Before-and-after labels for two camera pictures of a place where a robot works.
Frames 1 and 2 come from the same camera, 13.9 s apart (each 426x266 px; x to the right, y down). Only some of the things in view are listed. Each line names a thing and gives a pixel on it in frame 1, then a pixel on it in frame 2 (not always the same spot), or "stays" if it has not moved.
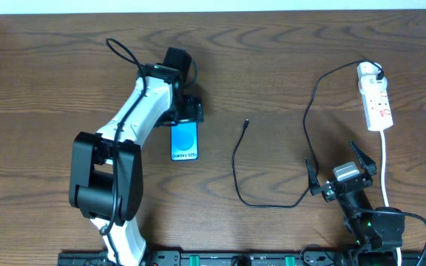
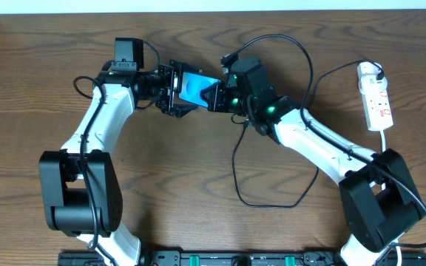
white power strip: [377, 109] stays
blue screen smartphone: [184, 141] -> [192, 83]
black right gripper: [341, 186] -> [220, 97]
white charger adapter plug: [367, 72] stays
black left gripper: [189, 111] -> [169, 89]
